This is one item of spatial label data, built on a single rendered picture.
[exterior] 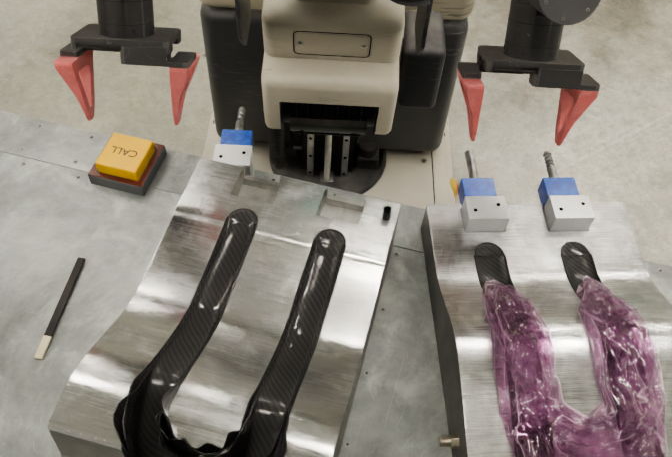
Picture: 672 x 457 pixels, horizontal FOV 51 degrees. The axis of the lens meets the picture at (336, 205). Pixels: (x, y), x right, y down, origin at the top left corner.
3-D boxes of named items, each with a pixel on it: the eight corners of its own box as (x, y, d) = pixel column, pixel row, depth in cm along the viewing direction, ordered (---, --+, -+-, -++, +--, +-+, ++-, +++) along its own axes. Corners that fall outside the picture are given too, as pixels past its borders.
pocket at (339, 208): (325, 203, 91) (325, 186, 88) (365, 213, 90) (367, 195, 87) (315, 232, 88) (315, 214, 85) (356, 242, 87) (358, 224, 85)
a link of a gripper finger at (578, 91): (585, 156, 77) (604, 72, 73) (520, 153, 77) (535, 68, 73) (568, 134, 83) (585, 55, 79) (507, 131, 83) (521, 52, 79)
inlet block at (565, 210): (523, 164, 99) (533, 138, 95) (558, 164, 100) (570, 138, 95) (543, 242, 92) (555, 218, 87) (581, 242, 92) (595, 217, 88)
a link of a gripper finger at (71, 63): (126, 131, 77) (119, 45, 72) (60, 128, 77) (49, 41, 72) (142, 111, 83) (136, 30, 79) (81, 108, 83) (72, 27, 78)
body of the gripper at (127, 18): (169, 60, 73) (165, -14, 70) (70, 54, 73) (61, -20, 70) (182, 44, 79) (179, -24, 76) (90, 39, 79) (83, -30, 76)
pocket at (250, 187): (245, 185, 92) (243, 166, 89) (284, 194, 91) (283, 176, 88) (233, 212, 89) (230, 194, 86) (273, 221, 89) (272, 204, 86)
